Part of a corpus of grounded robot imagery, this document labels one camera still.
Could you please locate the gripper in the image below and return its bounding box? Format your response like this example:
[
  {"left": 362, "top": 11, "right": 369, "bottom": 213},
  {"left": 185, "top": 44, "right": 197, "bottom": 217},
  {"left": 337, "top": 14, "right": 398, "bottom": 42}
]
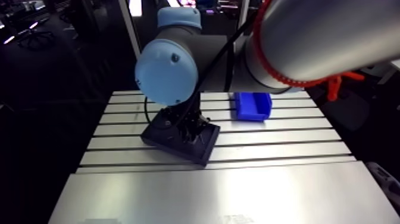
[{"left": 155, "top": 101, "right": 211, "bottom": 144}]

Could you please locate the dark blue-grey tray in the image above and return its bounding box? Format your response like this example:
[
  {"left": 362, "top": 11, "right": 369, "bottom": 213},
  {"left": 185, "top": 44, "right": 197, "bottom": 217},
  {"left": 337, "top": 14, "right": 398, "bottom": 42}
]
[{"left": 140, "top": 116, "right": 221, "bottom": 167}]

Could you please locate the blue bin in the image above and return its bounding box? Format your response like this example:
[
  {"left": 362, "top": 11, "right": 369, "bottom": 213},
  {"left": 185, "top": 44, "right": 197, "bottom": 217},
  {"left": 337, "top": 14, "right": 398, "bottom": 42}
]
[{"left": 234, "top": 92, "right": 273, "bottom": 122}]

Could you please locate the thin black cable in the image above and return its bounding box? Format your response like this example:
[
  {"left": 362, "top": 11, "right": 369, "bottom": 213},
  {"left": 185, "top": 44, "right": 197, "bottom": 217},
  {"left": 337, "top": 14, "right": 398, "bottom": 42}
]
[{"left": 143, "top": 96, "right": 153, "bottom": 124}]

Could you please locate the red ribbed cable ring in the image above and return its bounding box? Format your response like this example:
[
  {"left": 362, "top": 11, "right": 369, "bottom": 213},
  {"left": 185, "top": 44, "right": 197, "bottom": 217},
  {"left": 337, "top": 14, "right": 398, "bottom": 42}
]
[{"left": 251, "top": 0, "right": 332, "bottom": 89}]

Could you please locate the red cable clamp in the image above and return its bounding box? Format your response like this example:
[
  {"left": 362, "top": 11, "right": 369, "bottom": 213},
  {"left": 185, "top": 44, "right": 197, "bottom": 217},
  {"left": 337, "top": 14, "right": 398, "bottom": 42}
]
[{"left": 326, "top": 71, "right": 365, "bottom": 102}]

